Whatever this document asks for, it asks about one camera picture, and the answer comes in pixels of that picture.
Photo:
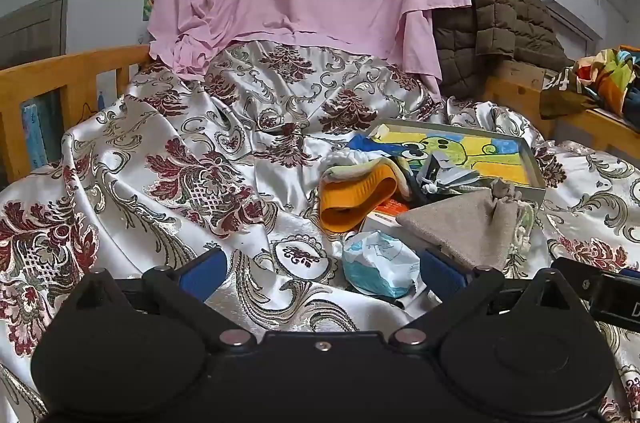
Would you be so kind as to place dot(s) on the orange knit hat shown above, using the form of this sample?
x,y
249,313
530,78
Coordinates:
x,y
360,198

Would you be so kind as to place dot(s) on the blue yellow cloth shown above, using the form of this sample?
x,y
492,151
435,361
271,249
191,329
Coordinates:
x,y
370,145

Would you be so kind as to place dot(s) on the grey door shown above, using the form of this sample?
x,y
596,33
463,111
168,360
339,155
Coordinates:
x,y
30,33

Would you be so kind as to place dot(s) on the wooden bed frame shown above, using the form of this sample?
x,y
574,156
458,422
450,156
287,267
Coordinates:
x,y
50,73

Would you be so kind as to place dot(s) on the blue board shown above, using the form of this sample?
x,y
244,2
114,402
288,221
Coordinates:
x,y
40,133

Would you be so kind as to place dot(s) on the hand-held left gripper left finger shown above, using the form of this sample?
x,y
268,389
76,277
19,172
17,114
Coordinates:
x,y
202,274

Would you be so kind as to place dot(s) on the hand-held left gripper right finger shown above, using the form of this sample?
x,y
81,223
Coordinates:
x,y
440,275

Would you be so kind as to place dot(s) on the grey sock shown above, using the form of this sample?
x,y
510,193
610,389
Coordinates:
x,y
445,173

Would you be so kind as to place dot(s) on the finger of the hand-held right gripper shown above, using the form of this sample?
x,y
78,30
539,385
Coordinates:
x,y
580,269

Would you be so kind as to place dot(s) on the grey tray with painted bottom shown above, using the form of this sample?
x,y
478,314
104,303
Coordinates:
x,y
500,158

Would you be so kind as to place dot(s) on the beige linen pouch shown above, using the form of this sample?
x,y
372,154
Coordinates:
x,y
460,223

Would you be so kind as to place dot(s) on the orange white box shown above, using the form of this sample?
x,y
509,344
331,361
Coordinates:
x,y
390,208

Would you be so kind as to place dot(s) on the blue white mask packet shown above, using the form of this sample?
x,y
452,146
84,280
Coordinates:
x,y
380,263

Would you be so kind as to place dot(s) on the black cloth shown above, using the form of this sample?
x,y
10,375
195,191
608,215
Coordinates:
x,y
407,183

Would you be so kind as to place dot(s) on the brown puffer jacket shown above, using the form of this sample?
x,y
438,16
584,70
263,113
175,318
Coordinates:
x,y
500,3

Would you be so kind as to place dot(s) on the floral satin blanket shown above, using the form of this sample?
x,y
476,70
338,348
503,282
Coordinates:
x,y
150,203

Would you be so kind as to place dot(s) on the white socks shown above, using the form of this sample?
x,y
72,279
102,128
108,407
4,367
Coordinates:
x,y
345,158

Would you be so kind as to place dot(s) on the blue jeans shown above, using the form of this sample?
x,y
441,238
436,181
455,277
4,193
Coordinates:
x,y
632,108

